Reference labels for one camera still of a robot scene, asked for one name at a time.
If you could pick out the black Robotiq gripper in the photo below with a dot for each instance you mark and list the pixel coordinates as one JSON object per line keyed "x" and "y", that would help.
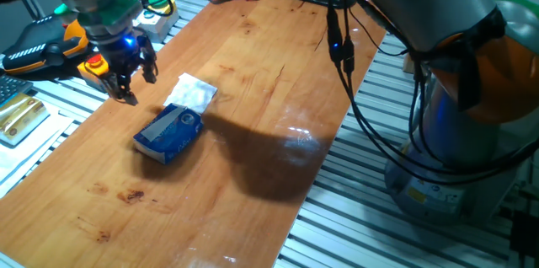
{"x": 122, "y": 53}

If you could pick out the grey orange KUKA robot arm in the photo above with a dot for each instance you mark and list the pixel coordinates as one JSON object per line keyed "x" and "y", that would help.
{"x": 421, "y": 2}

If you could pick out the yellow emergency stop box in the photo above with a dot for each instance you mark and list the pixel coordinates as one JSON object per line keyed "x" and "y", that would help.
{"x": 94, "y": 74}

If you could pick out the white paper sheets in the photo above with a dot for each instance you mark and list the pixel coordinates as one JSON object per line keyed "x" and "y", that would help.
{"x": 25, "y": 158}

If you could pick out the black computer keyboard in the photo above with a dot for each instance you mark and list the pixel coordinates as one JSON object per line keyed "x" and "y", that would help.
{"x": 12, "y": 89}

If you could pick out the flat white loose napkin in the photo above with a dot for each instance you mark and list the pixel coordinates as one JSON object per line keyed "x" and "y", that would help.
{"x": 191, "y": 93}

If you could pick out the blue tissue pack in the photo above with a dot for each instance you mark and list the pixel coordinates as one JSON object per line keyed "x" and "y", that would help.
{"x": 172, "y": 133}

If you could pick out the orange black teach pendant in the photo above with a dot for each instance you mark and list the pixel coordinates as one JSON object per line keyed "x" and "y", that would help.
{"x": 38, "y": 49}

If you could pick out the golden snack packet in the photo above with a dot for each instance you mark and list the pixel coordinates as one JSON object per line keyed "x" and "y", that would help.
{"x": 21, "y": 118}

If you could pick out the green mushroom button yellow base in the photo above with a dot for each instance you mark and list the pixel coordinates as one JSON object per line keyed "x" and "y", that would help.
{"x": 159, "y": 1}

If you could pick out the glossy wooden board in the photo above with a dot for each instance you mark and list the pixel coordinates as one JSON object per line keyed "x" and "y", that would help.
{"x": 210, "y": 217}

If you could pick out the grey box small green button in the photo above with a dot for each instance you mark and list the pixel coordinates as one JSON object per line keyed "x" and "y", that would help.
{"x": 162, "y": 28}

